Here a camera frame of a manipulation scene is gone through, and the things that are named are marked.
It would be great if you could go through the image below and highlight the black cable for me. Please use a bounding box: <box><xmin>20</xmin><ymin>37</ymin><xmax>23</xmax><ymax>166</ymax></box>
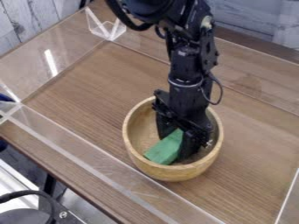
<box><xmin>0</xmin><ymin>190</ymin><xmax>56</xmax><ymax>224</ymax></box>

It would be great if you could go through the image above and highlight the black table leg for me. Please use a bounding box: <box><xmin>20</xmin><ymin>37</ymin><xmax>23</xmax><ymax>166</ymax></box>
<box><xmin>43</xmin><ymin>174</ymin><xmax>58</xmax><ymax>196</ymax></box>

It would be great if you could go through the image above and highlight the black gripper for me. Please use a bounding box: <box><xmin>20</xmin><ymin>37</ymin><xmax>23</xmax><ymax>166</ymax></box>
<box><xmin>154</xmin><ymin>77</ymin><xmax>212</xmax><ymax>161</ymax></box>

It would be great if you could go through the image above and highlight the brown wooden bowl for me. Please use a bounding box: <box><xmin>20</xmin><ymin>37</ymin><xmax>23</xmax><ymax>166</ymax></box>
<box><xmin>123</xmin><ymin>97</ymin><xmax>224</xmax><ymax>182</ymax></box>

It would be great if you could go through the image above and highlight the green rectangular block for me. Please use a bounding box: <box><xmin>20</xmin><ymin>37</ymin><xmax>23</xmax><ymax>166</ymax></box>
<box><xmin>144</xmin><ymin>129</ymin><xmax>183</xmax><ymax>165</ymax></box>

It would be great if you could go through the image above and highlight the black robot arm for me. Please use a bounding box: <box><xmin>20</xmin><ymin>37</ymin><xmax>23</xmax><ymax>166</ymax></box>
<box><xmin>106</xmin><ymin>0</ymin><xmax>222</xmax><ymax>161</ymax></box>

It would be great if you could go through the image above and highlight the grey metal base plate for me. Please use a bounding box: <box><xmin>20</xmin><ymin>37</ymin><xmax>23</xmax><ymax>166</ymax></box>
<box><xmin>38</xmin><ymin>196</ymin><xmax>87</xmax><ymax>224</ymax></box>

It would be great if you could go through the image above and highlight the clear acrylic enclosure wall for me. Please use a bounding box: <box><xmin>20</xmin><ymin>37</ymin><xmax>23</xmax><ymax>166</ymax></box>
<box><xmin>0</xmin><ymin>11</ymin><xmax>299</xmax><ymax>224</ymax></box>

